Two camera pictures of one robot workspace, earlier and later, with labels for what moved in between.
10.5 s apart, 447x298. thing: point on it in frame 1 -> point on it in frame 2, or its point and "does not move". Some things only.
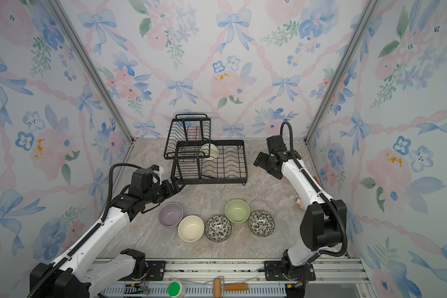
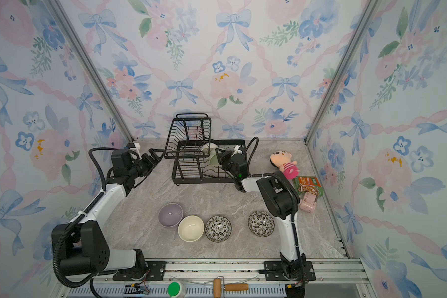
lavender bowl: (170, 215) does not move
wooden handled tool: (231, 287) does not move
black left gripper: (171, 191) -> (151, 164)
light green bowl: (237, 211) -> (213, 160)
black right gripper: (261, 161) -> (223, 158)
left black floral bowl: (218, 228) does not move
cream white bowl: (190, 228) does not move
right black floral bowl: (261, 223) does not move
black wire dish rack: (197, 159) does not move
